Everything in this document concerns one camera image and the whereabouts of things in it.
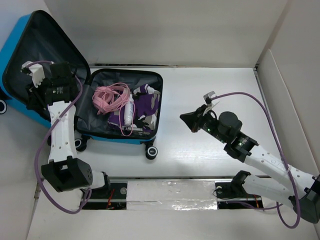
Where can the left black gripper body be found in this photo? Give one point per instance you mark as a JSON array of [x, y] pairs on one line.
[[42, 89]]

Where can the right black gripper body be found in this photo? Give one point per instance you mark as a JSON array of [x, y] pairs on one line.
[[208, 124]]

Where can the purple camouflage clothing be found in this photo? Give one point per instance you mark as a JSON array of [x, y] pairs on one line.
[[147, 104]]

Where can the pink headphones with cable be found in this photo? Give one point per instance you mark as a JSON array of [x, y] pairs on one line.
[[112, 98]]

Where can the white small bottle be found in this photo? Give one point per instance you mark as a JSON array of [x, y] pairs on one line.
[[129, 111]]

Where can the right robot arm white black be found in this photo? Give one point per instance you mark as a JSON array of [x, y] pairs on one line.
[[289, 186]]

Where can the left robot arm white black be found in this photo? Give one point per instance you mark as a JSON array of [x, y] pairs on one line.
[[64, 171]]

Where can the silver tape strip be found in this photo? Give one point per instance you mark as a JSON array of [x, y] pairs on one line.
[[176, 195]]

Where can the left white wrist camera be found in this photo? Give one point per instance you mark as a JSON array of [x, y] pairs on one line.
[[35, 70]]

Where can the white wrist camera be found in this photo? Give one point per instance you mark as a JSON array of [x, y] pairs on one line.
[[35, 70], [209, 98]]

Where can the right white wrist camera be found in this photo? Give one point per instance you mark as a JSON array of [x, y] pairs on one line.
[[209, 98]]

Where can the metal base rail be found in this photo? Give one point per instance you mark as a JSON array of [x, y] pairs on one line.
[[115, 200]]

